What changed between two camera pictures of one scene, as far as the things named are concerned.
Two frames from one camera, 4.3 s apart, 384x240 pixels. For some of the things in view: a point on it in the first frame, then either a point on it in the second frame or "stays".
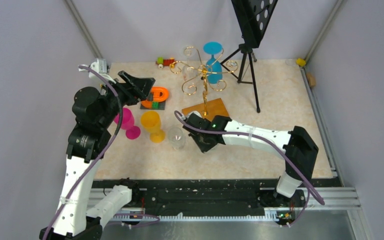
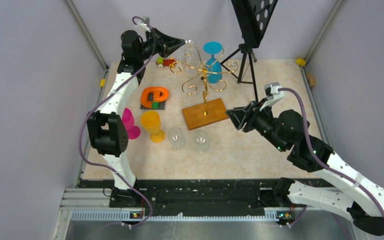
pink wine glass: x=132 y=132 stays
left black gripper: x=135 y=89 to x=166 y=44
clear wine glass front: x=176 y=138 stays
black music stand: x=252 y=16 stays
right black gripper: x=204 y=148 to x=248 y=114
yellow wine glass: x=151 y=121 stays
